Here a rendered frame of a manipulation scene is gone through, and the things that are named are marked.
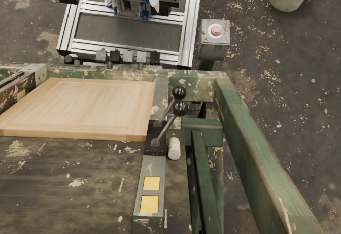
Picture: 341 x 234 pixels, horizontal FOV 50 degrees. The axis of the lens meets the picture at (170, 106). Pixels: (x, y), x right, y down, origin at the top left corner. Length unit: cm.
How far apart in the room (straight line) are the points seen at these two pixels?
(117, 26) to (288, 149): 135
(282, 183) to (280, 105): 181
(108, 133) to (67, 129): 11
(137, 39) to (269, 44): 94
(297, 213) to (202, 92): 95
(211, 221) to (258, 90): 181
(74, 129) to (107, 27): 147
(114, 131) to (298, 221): 55
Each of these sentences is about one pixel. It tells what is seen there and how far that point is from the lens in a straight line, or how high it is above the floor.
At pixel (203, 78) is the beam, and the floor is 90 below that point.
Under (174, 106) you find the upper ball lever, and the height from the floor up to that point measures 154.
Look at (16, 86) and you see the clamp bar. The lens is 131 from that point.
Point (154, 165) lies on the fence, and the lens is 77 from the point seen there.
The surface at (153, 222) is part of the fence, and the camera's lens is 63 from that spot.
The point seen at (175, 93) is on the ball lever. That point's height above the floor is 144.
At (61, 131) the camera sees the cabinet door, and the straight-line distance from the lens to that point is 101.
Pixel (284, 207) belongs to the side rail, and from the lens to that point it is 67.
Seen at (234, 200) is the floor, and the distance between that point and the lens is 234.
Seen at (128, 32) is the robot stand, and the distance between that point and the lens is 239.
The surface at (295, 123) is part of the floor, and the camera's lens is 253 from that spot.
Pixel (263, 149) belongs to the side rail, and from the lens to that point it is 87.
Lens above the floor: 230
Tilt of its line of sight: 73 degrees down
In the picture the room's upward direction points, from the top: 4 degrees clockwise
